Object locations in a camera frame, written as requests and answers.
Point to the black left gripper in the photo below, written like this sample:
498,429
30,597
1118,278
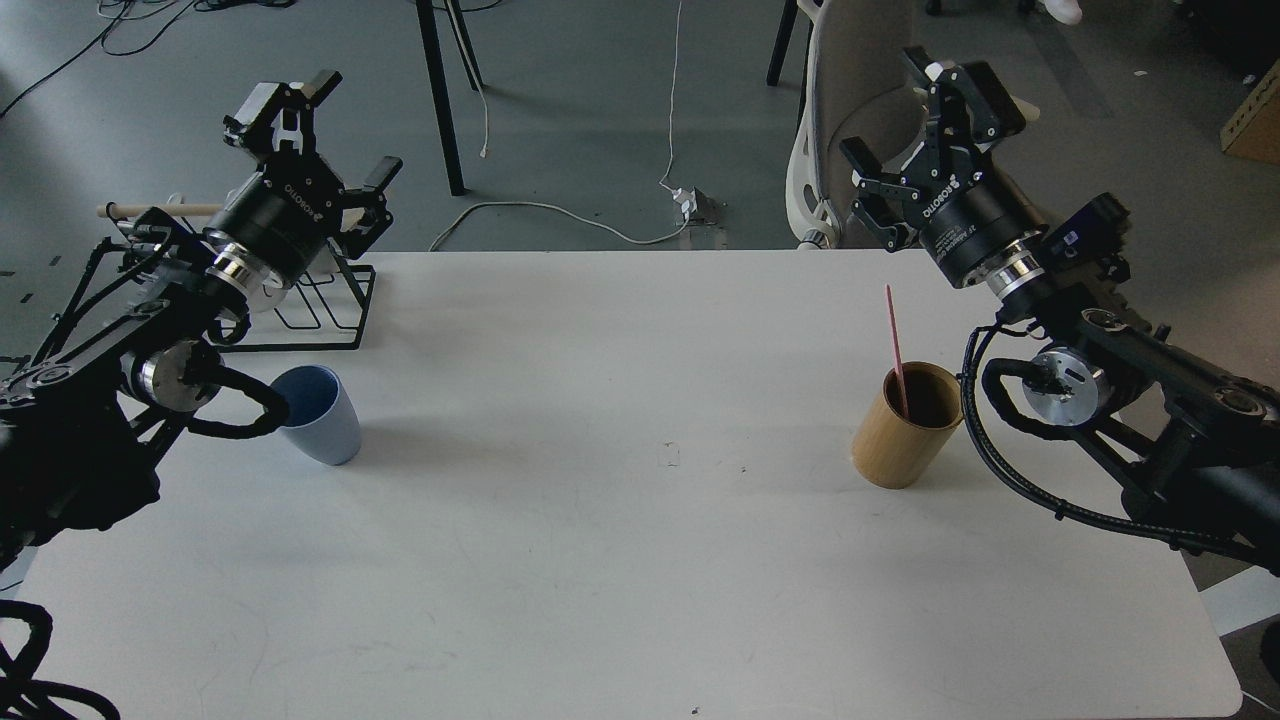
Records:
294,202

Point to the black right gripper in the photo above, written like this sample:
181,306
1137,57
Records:
949,198

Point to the pink chopstick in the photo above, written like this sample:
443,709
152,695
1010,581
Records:
898,366

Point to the light blue plastic cup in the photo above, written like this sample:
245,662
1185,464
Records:
321,421

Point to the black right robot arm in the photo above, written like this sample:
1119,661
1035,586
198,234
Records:
1193,446

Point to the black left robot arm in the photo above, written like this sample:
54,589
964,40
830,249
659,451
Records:
134,360

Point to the beige office chair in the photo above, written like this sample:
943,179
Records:
855,86

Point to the black table leg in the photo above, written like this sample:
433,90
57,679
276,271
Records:
438,85

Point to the white power adapter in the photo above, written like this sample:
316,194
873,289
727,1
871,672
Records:
686,202

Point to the bamboo cylindrical holder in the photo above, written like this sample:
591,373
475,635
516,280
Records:
916,411

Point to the cardboard box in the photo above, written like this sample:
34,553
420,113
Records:
1252,131

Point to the black wire dish rack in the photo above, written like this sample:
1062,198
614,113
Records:
325,309

